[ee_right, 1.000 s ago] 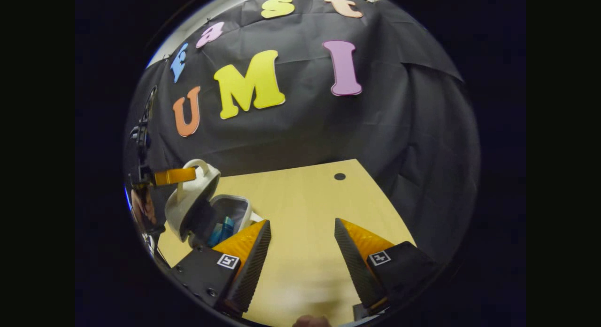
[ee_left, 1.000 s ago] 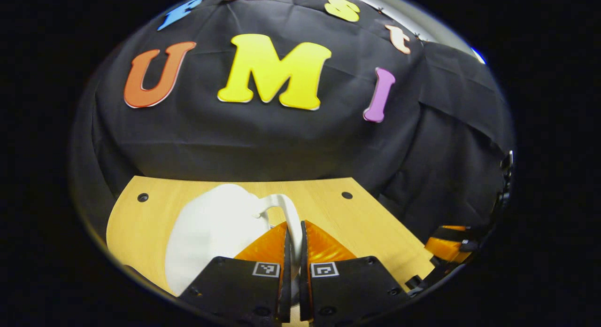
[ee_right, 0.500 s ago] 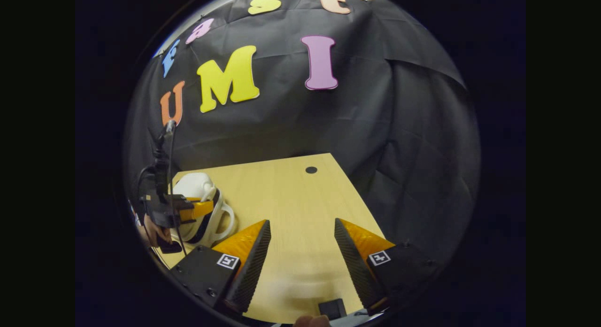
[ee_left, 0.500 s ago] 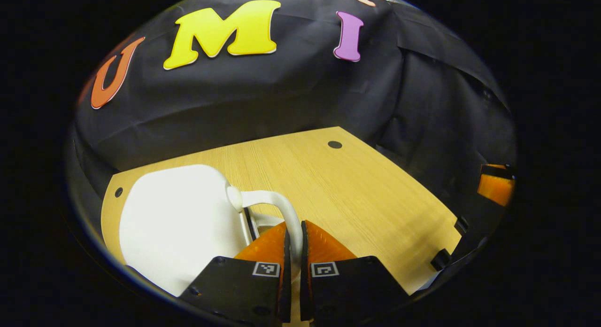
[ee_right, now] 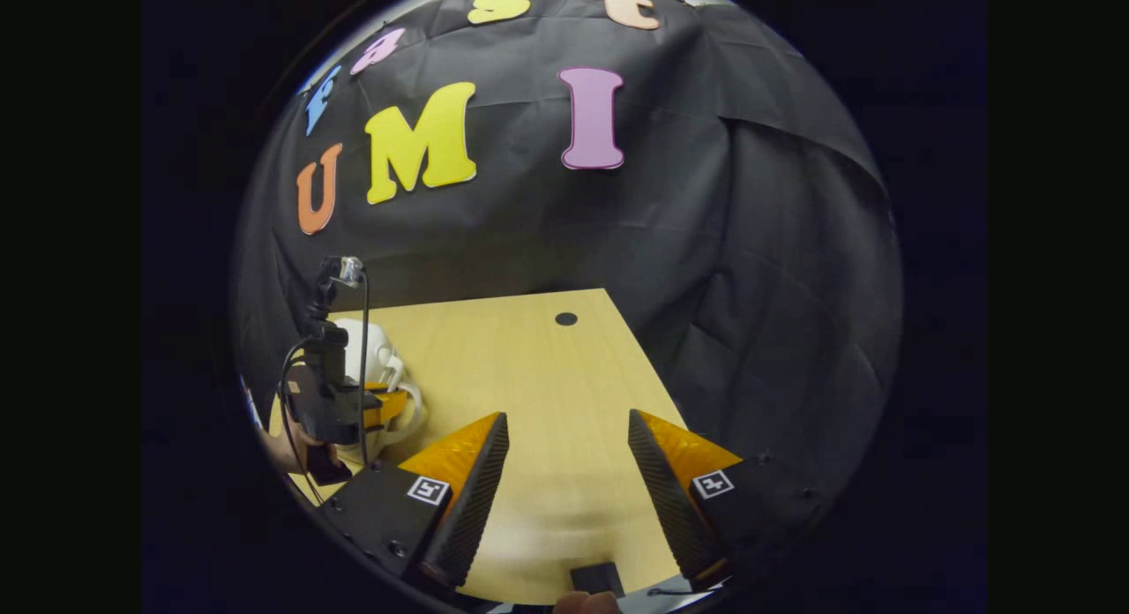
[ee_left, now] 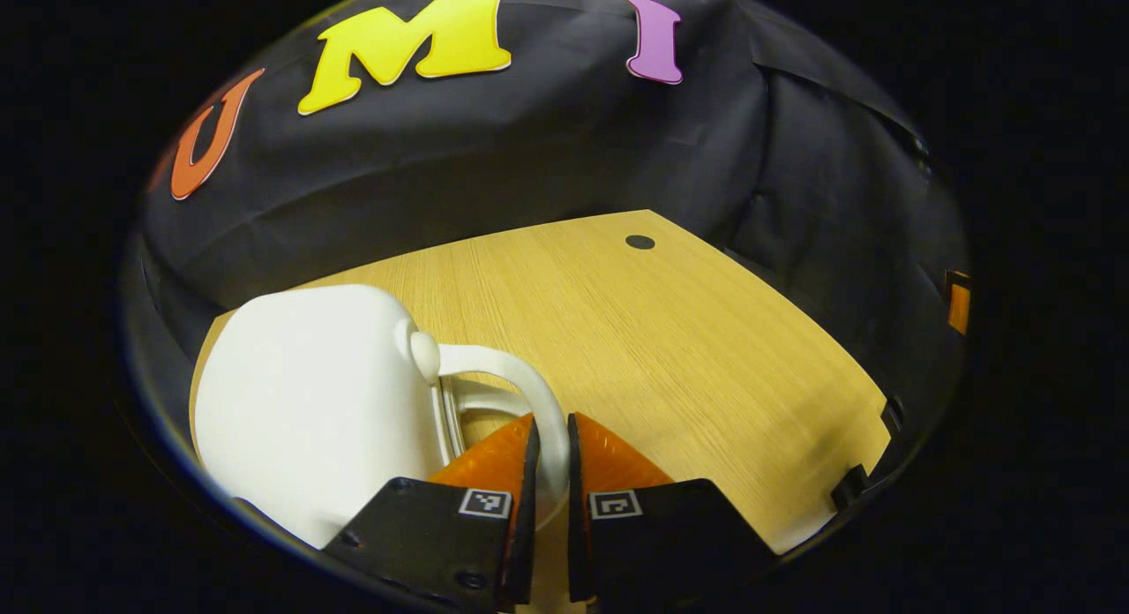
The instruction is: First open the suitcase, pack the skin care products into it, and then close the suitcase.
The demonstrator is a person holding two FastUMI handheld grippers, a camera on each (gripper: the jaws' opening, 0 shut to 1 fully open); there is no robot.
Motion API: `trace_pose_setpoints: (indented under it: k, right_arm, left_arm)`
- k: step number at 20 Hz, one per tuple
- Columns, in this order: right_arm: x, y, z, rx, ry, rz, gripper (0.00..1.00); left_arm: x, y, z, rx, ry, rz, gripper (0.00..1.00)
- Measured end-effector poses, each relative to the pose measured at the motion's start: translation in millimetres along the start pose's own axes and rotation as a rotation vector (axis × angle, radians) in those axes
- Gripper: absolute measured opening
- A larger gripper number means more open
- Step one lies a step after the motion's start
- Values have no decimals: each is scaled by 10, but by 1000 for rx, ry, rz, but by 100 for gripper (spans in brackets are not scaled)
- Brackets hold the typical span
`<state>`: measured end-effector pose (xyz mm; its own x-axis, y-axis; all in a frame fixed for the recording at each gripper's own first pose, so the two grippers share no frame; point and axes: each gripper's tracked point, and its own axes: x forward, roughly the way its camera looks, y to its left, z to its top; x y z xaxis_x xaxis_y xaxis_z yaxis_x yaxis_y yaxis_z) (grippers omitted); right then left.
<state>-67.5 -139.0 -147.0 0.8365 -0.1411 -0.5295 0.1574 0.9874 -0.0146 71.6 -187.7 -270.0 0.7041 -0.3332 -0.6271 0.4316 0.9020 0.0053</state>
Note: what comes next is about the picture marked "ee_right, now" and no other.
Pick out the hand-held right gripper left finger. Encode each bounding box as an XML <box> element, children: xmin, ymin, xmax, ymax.
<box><xmin>319</xmin><ymin>411</ymin><xmax>511</xmax><ymax>590</ymax></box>

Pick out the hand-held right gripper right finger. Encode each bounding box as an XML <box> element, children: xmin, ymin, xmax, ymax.
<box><xmin>628</xmin><ymin>408</ymin><xmax>830</xmax><ymax>590</ymax></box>

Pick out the black backdrop cloth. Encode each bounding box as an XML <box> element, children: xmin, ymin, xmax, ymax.
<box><xmin>231</xmin><ymin>0</ymin><xmax>902</xmax><ymax>544</ymax></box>

